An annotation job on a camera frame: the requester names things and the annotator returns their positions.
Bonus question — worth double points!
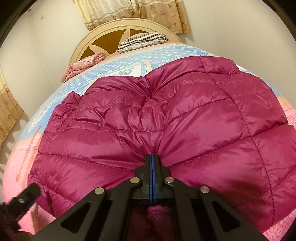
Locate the magenta quilted puffer jacket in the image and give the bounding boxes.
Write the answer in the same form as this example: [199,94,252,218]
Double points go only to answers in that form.
[28,55,296,241]

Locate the beige side curtain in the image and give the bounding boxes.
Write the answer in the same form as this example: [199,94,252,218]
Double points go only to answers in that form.
[0,71,23,147]

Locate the folded pink floral blanket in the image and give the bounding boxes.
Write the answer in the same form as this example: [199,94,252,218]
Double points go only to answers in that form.
[61,53,105,82]

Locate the striped grey pillow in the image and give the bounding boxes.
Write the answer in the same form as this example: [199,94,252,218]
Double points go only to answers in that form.
[116,32,168,53]

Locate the cream wooden headboard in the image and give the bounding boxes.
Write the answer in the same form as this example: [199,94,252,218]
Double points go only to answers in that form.
[69,18,182,65]

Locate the beige window curtain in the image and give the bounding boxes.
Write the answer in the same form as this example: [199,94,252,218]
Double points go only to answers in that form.
[74,0,191,34]

